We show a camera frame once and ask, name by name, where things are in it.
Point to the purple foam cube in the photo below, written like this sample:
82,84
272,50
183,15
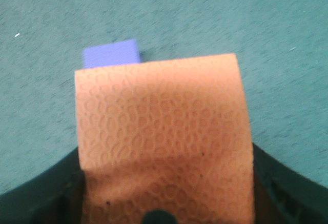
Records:
118,53

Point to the orange foam cube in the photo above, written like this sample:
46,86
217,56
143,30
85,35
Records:
171,135

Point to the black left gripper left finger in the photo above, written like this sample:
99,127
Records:
55,196

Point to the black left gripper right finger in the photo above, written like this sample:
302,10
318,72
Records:
284,196

